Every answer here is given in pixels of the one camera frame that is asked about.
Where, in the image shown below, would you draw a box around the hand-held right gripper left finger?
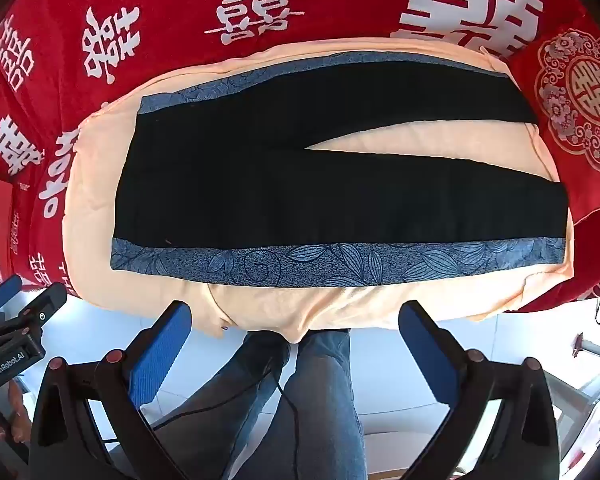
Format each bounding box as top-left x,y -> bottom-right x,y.
28,301 -> 193,480

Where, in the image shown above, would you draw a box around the grey metal frame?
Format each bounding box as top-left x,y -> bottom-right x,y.
570,332 -> 600,411

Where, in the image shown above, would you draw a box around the person's leg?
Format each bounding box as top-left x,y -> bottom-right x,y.
145,331 -> 292,480
284,330 -> 369,480

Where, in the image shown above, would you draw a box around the red ornament cushion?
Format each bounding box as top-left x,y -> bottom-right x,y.
507,15 -> 600,226

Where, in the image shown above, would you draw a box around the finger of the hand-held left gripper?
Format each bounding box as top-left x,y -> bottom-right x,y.
0,274 -> 24,313
10,282 -> 69,335

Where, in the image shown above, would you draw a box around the person's right leg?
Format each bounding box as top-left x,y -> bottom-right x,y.
284,330 -> 369,480

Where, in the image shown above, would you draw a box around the cream cloth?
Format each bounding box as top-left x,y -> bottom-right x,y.
62,37 -> 576,346

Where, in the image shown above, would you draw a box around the person's left hand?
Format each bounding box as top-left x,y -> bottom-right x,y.
0,380 -> 33,446

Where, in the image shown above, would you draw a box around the red printed blanket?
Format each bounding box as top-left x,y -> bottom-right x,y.
0,0 -> 600,306

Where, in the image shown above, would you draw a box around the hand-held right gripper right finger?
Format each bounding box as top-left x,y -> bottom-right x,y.
398,301 -> 576,480

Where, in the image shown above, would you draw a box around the person's left leg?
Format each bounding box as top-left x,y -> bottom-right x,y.
145,331 -> 292,480

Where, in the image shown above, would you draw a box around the black cable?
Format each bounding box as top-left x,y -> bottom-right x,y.
150,350 -> 303,480

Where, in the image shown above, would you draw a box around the black pants with blue stripe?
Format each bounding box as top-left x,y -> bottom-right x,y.
111,50 -> 568,286

